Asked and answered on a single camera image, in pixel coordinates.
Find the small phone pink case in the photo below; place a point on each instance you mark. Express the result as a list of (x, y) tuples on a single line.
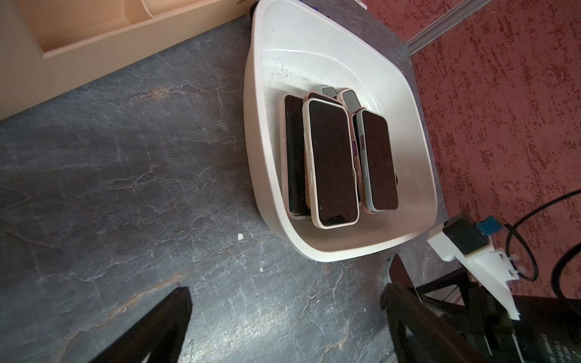
[(349, 100)]

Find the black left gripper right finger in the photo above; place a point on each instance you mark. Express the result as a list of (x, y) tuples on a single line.
[(418, 335)]

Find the white plastic storage tub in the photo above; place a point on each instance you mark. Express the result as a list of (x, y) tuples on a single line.
[(294, 49)]

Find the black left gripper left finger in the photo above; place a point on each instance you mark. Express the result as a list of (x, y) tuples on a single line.
[(158, 336)]

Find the beige desk file organizer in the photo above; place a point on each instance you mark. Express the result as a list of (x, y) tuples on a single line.
[(51, 47)]

